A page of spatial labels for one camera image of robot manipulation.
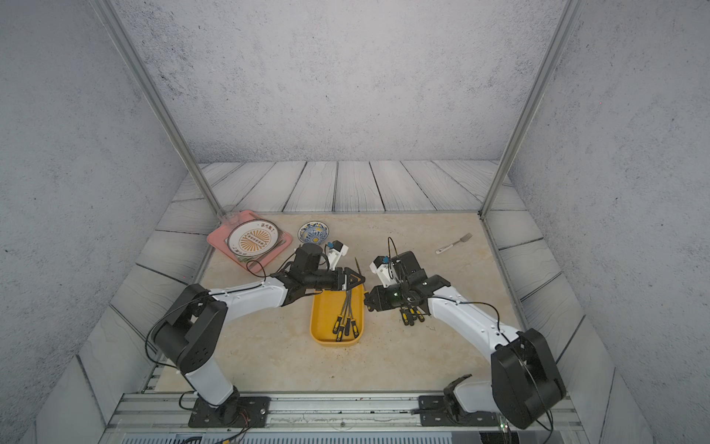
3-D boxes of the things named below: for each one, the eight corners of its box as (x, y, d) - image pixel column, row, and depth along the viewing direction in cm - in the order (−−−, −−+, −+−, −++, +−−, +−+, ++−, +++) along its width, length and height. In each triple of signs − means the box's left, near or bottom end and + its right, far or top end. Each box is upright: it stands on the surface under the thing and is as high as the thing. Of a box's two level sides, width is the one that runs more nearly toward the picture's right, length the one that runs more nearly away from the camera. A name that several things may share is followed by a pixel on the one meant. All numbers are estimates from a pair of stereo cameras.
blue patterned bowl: (298, 245, 112) (296, 237, 109) (301, 228, 118) (299, 220, 115) (328, 245, 112) (327, 237, 109) (330, 228, 118) (328, 220, 115)
